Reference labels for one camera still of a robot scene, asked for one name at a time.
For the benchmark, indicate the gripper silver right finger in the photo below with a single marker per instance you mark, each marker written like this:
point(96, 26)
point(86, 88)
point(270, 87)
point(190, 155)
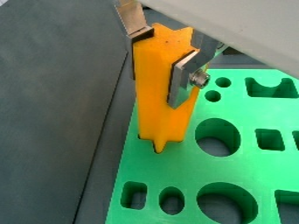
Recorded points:
point(187, 72)

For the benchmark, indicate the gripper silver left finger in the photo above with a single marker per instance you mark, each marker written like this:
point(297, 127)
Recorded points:
point(136, 29)

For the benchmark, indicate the yellow star prism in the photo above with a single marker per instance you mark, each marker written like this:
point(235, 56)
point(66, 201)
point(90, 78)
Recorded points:
point(162, 124)

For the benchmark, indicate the green foam shape board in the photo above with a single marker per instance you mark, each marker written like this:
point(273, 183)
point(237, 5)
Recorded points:
point(233, 172)

